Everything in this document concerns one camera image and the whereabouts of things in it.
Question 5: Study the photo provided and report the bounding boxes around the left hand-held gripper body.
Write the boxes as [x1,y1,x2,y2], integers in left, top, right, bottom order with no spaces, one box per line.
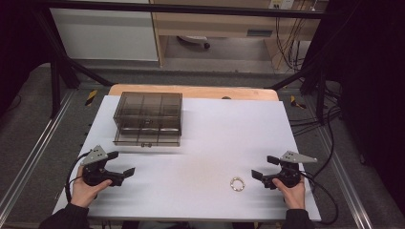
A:
[80,145,125,188]

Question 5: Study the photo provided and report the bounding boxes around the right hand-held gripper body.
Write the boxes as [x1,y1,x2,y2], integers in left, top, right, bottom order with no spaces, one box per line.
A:
[262,150,318,191]

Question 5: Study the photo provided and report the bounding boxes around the smoky clear drawer box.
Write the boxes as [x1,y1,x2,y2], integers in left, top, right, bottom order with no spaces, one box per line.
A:
[113,91,183,137]

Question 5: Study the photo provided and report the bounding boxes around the person's left hand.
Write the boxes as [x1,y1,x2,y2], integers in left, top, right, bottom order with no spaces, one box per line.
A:
[70,165,113,209]

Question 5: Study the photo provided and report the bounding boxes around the person's right hand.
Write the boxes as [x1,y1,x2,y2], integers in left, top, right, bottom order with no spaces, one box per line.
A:
[271,177,307,211]

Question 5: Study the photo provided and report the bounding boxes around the yellow black tape marker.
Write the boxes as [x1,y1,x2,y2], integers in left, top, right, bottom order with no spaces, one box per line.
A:
[289,94,308,110]
[84,89,98,107]

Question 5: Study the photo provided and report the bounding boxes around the white table board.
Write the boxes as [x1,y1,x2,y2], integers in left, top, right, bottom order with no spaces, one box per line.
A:
[52,94,322,222]

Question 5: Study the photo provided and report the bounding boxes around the wooden table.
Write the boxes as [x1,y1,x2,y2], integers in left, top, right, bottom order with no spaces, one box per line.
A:
[108,83,280,102]

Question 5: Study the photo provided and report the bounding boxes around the white cabinet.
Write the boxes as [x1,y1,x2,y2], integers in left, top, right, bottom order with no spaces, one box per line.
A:
[50,8,160,62]

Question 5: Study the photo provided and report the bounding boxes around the black curtain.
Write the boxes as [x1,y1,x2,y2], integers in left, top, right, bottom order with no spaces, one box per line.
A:
[305,0,405,218]
[0,0,53,117]

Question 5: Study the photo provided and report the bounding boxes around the office chair base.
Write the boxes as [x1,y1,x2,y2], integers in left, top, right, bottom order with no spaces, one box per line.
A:
[176,34,211,51]

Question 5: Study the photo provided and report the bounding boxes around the light wooden desk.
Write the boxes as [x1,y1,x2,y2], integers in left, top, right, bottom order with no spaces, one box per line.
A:
[149,0,329,68]

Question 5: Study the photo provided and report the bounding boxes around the white power strip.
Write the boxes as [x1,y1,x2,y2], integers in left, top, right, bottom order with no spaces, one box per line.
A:
[268,0,295,10]

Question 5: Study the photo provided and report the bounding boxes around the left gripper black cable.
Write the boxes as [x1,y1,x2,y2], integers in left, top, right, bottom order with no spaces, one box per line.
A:
[64,152,92,204]

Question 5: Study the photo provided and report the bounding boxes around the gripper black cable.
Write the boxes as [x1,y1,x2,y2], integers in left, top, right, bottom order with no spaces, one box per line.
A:
[64,152,92,204]
[299,171,339,226]

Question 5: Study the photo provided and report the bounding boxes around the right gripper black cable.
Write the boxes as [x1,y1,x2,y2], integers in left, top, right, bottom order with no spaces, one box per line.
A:
[299,171,339,226]

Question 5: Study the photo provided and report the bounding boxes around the black floor cables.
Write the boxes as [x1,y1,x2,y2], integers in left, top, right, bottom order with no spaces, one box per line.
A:
[288,104,344,138]

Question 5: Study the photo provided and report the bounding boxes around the aluminium floor rail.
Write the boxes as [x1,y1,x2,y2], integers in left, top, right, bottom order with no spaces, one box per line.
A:
[0,90,76,219]
[318,127,374,229]

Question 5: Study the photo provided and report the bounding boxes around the black frame leg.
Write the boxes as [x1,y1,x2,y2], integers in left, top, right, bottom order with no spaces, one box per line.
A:
[270,61,330,126]
[32,9,114,119]

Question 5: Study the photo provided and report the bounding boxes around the hanging cable bundle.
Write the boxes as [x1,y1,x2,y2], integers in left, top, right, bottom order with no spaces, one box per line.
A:
[275,12,309,72]

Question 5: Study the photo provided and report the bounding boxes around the black frame crossbar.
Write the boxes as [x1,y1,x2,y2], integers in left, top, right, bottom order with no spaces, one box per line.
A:
[34,0,326,19]

